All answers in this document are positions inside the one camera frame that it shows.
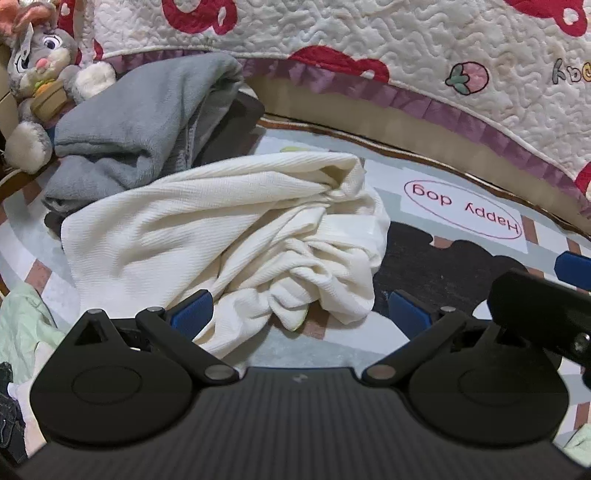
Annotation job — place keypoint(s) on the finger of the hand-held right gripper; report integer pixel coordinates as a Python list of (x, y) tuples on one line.
[(575, 272), (540, 309)]

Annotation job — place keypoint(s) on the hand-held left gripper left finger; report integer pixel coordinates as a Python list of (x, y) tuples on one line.
[(194, 311)]

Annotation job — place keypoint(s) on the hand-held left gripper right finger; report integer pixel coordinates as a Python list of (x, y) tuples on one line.
[(408, 314)]

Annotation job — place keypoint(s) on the cream white knit garment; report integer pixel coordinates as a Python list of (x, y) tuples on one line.
[(184, 230)]

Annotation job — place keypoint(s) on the pale green cloth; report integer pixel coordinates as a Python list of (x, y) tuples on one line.
[(579, 443), (23, 323)]

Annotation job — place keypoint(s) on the beige bed base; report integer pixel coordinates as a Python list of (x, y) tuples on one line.
[(415, 134)]

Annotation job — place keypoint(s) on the grey fleece blanket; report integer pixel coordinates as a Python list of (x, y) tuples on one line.
[(138, 115)]

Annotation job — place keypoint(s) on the white quilted bedspread red bears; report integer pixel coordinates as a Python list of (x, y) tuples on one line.
[(369, 55)]

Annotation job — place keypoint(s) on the grey plush rabbit toy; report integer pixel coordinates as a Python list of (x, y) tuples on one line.
[(41, 50)]

